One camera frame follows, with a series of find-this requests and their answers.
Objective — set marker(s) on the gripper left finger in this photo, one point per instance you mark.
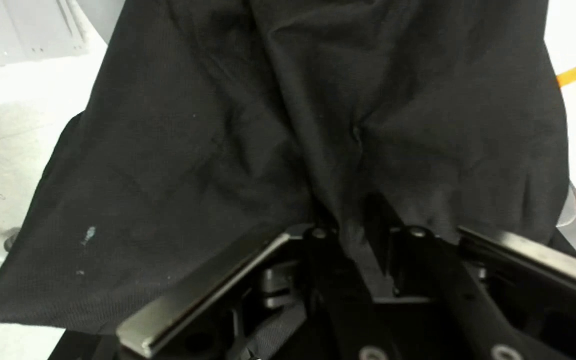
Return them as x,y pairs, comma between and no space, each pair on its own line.
149,330

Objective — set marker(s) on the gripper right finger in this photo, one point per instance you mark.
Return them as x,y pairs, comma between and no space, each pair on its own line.
524,248

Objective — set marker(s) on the black clothing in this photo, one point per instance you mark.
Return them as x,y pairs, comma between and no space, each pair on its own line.
213,118

